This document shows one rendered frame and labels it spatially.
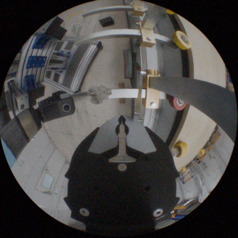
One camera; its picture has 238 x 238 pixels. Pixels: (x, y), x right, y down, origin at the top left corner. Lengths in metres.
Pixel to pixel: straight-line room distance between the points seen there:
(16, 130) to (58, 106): 0.13
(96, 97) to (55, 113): 0.14
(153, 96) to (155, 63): 0.34
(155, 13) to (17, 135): 0.43
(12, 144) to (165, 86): 0.33
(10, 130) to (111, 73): 1.12
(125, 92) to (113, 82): 0.87
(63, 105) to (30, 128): 0.11
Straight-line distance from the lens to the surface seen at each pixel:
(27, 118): 0.21
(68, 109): 0.20
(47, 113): 0.22
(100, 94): 0.23
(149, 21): 0.32
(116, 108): 1.18
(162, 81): 0.17
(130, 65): 0.41
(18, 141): 0.21
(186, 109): 0.36
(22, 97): 0.57
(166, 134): 0.54
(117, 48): 1.22
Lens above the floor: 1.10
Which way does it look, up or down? 61 degrees down
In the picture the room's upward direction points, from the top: 176 degrees counter-clockwise
